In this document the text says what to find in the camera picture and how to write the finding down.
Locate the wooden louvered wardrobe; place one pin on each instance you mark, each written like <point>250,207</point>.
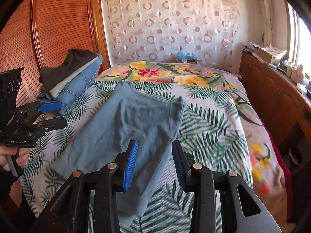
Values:
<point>40,32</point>

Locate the folded light grey garment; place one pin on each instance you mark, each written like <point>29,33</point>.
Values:
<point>88,70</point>

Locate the blue item behind bed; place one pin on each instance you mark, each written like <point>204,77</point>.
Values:
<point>183,58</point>

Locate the pink circle sheer curtain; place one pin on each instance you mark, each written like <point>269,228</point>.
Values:
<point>155,30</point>

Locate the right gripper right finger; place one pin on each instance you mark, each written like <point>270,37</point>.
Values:
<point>241,209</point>

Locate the left hand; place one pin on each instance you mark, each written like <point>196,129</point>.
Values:
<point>22,159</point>

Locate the folded black garment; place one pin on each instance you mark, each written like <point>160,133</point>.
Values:
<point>75,59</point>

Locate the wooden sideboard cabinet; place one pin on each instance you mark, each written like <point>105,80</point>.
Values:
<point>284,111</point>

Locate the palm leaf bed cloth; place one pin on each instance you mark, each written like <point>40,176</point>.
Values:
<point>168,210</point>

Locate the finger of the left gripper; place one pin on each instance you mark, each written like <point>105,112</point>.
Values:
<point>43,107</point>
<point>48,124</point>

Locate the folded blue jeans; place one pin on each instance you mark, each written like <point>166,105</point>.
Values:
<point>72,91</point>

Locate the cardboard box on cabinet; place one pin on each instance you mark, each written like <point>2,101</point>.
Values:
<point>270,54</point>

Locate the floral bed sheet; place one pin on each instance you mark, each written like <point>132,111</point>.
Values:
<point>220,127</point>

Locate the window with wooden frame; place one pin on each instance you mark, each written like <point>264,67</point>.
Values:
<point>298,46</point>

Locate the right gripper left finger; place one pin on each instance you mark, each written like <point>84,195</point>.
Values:
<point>68,210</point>

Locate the grey-blue pants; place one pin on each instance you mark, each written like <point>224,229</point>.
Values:
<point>126,114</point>

